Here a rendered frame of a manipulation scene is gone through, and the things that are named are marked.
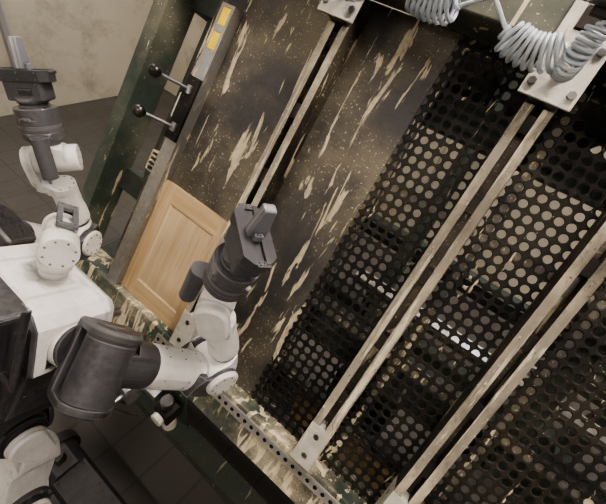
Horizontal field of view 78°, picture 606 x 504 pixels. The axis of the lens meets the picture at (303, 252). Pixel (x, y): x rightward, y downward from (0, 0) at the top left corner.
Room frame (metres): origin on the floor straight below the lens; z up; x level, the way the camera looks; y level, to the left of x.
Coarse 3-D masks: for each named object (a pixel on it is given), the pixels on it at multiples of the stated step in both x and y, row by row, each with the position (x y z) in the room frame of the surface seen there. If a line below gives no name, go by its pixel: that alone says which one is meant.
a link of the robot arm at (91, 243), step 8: (32, 224) 0.59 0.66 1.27; (40, 224) 0.64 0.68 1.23; (40, 232) 0.59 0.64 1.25; (96, 232) 0.72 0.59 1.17; (88, 240) 0.69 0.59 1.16; (96, 240) 0.71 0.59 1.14; (80, 248) 0.66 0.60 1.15; (88, 248) 0.68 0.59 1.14; (96, 248) 0.71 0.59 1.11; (80, 256) 0.65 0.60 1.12; (88, 256) 0.68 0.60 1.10
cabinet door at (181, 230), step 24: (168, 192) 0.93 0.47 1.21; (168, 216) 0.88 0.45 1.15; (192, 216) 0.87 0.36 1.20; (216, 216) 0.85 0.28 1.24; (144, 240) 0.85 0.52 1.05; (168, 240) 0.84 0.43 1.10; (192, 240) 0.82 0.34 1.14; (216, 240) 0.81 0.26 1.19; (144, 264) 0.80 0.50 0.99; (168, 264) 0.79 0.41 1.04; (144, 288) 0.75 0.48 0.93; (168, 288) 0.74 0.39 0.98; (168, 312) 0.69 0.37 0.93
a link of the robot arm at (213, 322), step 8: (200, 304) 0.40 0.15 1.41; (208, 304) 0.40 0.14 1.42; (216, 304) 0.41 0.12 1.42; (200, 312) 0.39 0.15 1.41; (208, 312) 0.39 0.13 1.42; (216, 312) 0.39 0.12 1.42; (224, 312) 0.40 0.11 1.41; (232, 312) 0.47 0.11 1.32; (200, 320) 0.39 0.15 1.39; (208, 320) 0.39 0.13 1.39; (216, 320) 0.39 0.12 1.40; (224, 320) 0.39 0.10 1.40; (232, 320) 0.45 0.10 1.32; (200, 328) 0.39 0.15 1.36; (208, 328) 0.39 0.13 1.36; (216, 328) 0.39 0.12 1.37; (224, 328) 0.39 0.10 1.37; (232, 328) 0.43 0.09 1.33; (208, 336) 0.39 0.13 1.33; (216, 336) 0.40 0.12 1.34; (224, 336) 0.40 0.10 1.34
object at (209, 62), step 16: (240, 16) 1.21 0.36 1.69; (224, 32) 1.15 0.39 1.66; (208, 48) 1.14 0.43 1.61; (224, 48) 1.16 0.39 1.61; (208, 64) 1.11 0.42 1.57; (208, 80) 1.10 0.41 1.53; (192, 112) 1.05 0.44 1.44; (192, 128) 1.05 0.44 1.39; (176, 144) 1.00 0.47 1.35; (160, 160) 0.98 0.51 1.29; (176, 160) 0.99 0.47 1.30; (160, 176) 0.94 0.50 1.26; (144, 192) 0.92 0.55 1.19; (160, 192) 0.93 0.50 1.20; (144, 208) 0.89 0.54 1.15; (144, 224) 0.87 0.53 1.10; (128, 240) 0.84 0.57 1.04; (128, 256) 0.81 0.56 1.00; (112, 272) 0.78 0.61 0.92
